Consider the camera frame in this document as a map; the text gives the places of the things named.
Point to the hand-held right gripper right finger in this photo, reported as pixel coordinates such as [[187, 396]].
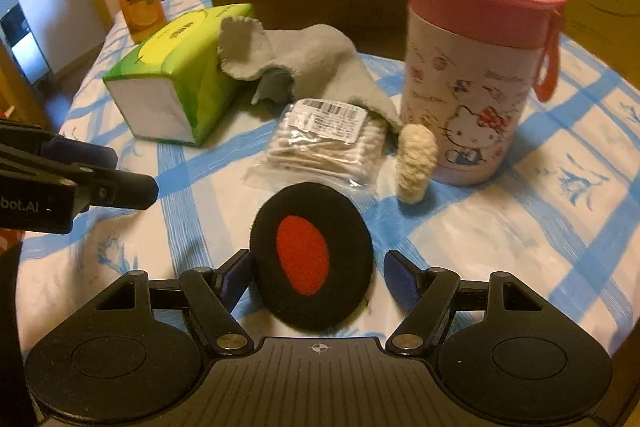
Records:
[[398, 278]]

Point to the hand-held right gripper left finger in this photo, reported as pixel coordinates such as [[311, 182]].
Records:
[[237, 276]]

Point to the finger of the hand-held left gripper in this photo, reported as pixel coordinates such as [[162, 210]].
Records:
[[80, 153], [125, 191]]

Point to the black round pad red centre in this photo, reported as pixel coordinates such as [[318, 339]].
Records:
[[267, 227]]

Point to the cream fluffy puff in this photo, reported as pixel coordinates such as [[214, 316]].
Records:
[[415, 157]]

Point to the dark cabinet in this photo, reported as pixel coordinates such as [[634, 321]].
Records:
[[25, 42]]

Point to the blue checked tablecloth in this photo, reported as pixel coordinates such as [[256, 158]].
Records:
[[525, 232]]

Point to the single green tissue packet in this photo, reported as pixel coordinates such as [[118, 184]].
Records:
[[170, 52]]

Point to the cotton swab packet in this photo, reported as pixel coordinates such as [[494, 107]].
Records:
[[310, 147]]

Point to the pink lidded cartoon canister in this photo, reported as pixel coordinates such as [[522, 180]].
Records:
[[465, 82]]

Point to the grey cloth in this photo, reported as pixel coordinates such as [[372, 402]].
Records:
[[320, 52]]

